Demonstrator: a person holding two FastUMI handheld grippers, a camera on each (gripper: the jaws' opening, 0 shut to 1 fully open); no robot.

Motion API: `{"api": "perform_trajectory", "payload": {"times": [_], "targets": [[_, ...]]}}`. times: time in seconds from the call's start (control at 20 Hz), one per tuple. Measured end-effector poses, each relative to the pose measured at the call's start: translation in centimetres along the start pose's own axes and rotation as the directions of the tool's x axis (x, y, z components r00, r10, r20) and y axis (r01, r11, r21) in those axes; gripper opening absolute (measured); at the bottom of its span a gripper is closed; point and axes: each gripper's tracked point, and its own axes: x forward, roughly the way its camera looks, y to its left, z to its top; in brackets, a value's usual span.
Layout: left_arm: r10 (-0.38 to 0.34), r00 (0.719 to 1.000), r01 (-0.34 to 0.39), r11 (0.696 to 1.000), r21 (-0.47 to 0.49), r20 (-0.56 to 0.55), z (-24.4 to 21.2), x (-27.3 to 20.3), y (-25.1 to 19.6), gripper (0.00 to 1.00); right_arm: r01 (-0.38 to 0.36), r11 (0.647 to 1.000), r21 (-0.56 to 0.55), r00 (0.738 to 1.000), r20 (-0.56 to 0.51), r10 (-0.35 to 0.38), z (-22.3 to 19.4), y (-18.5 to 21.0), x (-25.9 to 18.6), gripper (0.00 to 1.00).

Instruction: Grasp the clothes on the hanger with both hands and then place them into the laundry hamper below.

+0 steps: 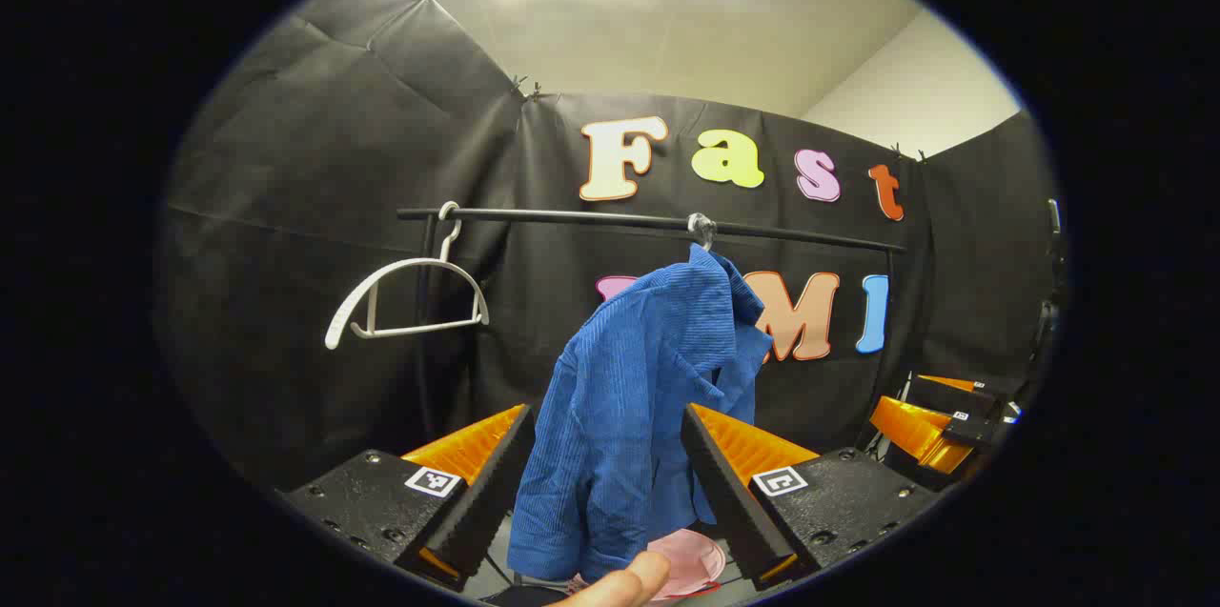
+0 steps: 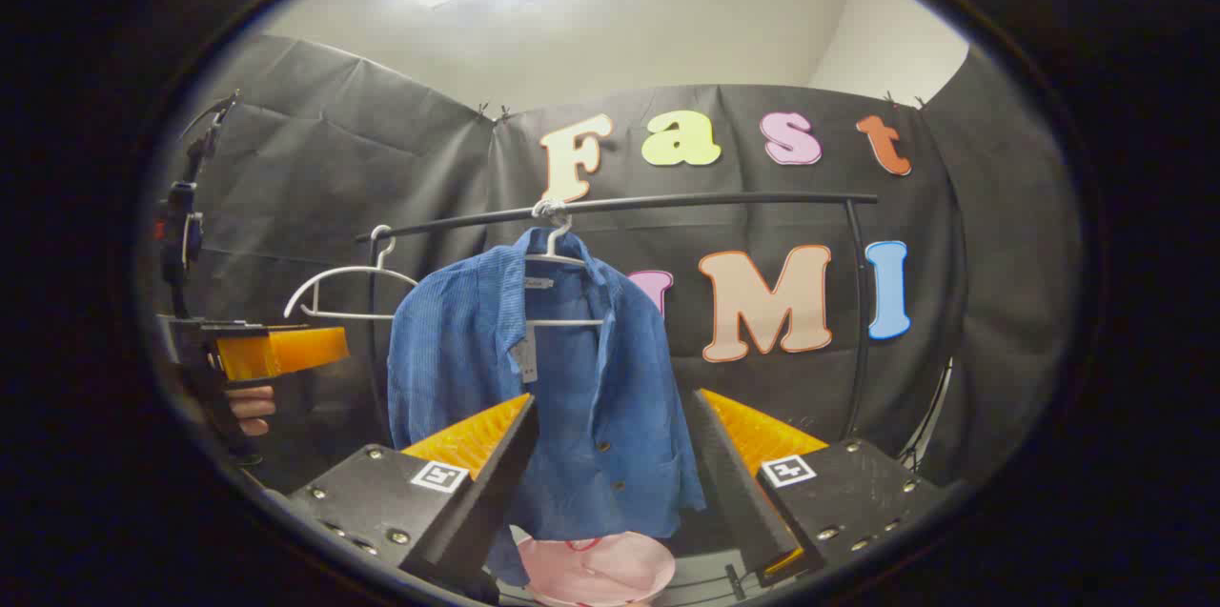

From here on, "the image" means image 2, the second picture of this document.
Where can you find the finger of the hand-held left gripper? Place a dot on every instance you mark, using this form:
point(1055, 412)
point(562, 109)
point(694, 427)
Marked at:
point(286, 352)

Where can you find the pink laundry hamper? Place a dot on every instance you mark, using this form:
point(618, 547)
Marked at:
point(600, 569)

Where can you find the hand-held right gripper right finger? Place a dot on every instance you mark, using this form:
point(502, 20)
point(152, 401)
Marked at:
point(729, 483)

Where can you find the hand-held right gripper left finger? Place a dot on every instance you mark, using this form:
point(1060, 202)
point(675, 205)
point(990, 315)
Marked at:
point(496, 483)

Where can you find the white plastic clothes hanger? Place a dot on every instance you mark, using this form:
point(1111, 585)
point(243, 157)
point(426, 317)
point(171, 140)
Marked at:
point(353, 269)
point(562, 259)

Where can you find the black clothes rack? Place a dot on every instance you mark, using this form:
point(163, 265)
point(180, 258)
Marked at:
point(715, 200)

